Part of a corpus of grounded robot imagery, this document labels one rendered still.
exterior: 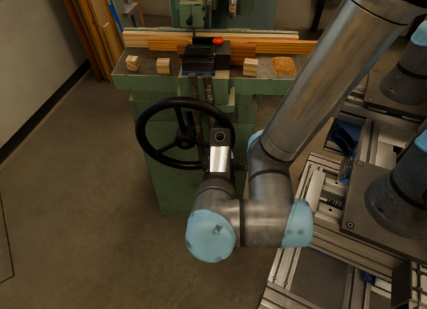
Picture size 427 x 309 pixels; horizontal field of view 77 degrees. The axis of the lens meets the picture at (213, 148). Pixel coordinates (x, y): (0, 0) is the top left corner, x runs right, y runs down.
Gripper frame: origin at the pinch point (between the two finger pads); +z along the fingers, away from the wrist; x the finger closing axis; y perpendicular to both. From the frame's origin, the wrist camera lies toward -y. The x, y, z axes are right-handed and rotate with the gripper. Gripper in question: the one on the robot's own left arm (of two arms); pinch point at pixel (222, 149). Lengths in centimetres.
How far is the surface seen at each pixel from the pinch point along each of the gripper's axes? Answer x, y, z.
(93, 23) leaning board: -104, -49, 143
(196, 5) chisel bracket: -7.9, -37.5, 19.9
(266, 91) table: 13.0, -12.2, 21.0
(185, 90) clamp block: -10.7, -14.6, 8.4
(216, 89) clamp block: -1.9, -14.7, 8.5
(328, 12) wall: 99, -61, 265
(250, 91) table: 8.0, -12.4, 20.8
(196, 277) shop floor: -17, 77, 32
